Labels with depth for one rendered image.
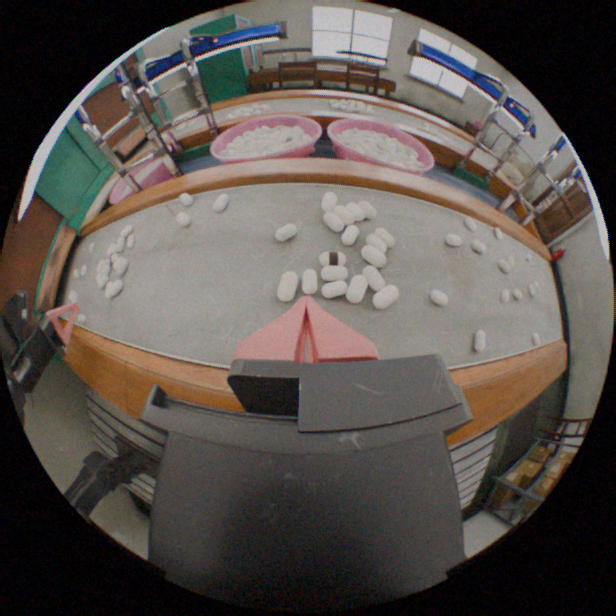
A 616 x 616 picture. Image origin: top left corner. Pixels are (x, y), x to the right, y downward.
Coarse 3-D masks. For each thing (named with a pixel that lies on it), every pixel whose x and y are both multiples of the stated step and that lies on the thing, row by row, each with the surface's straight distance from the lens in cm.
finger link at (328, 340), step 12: (312, 300) 11; (312, 312) 9; (324, 312) 9; (312, 324) 7; (324, 324) 7; (336, 324) 7; (312, 336) 7; (324, 336) 6; (336, 336) 6; (348, 336) 6; (360, 336) 7; (312, 348) 7; (324, 348) 6; (336, 348) 6; (348, 348) 6; (360, 348) 6; (372, 348) 6; (312, 360) 11; (324, 360) 6; (336, 360) 6; (348, 360) 6; (360, 360) 6
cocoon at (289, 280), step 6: (282, 276) 22; (288, 276) 22; (294, 276) 22; (282, 282) 22; (288, 282) 22; (294, 282) 22; (282, 288) 21; (288, 288) 21; (294, 288) 22; (282, 294) 21; (288, 294) 21; (294, 294) 22; (282, 300) 22; (288, 300) 22
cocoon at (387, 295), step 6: (384, 288) 24; (390, 288) 23; (396, 288) 24; (378, 294) 23; (384, 294) 23; (390, 294) 23; (396, 294) 24; (378, 300) 23; (384, 300) 23; (390, 300) 23; (378, 306) 23; (384, 306) 23
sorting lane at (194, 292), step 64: (256, 192) 35; (320, 192) 33; (384, 192) 37; (128, 256) 46; (192, 256) 31; (256, 256) 26; (448, 256) 35; (512, 256) 59; (128, 320) 39; (192, 320) 27; (256, 320) 23; (384, 320) 24; (448, 320) 30; (512, 320) 48
